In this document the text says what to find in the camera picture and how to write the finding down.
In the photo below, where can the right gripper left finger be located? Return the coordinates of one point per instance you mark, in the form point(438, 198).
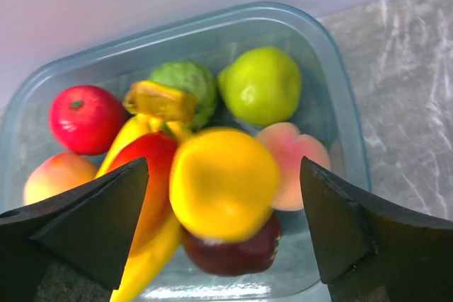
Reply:
point(73, 246)

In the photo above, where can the orange peach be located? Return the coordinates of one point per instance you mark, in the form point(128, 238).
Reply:
point(58, 174)
point(289, 146)

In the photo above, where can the green pear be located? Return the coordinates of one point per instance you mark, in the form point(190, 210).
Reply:
point(262, 86)

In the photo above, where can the yellow bell pepper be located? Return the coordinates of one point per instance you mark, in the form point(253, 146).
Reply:
point(223, 183)

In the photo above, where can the yellow banana bunch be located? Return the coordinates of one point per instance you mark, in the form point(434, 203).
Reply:
point(155, 108)

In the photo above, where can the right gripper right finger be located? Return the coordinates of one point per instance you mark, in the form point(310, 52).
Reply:
point(370, 249)

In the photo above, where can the teal plastic container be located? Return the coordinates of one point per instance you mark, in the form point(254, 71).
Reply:
point(327, 111)

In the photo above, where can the dark red apple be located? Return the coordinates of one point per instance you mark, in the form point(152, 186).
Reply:
point(254, 255)

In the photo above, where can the red chili pepper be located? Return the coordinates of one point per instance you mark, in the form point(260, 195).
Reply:
point(158, 149)

